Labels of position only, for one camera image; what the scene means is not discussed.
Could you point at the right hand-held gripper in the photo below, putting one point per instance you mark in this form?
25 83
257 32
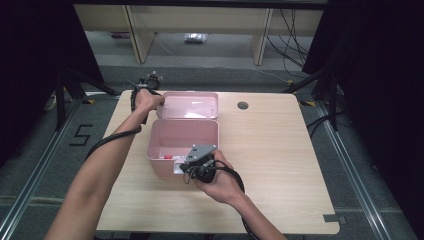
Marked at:
200 160

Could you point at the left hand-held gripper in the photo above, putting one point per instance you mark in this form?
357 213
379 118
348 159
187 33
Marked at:
150 81

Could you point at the pink storage box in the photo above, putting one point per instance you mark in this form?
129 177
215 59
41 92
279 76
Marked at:
181 136

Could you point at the person's left hand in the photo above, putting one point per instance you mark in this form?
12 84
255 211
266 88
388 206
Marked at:
146 101

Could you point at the person's right hand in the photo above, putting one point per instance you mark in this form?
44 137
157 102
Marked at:
223 186

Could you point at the clear plastic bag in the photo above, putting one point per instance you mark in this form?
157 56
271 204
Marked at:
196 37

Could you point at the round table grommet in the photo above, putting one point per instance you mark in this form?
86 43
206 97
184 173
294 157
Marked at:
243 105

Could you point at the black metal stand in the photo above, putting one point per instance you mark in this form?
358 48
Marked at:
60 100
332 100

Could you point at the black curtain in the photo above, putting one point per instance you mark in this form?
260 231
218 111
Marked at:
30 66
383 83

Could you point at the grey tape strip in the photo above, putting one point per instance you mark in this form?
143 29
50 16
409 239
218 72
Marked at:
333 218

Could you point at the aluminium floor rail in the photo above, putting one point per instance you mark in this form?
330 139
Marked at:
353 180
40 166

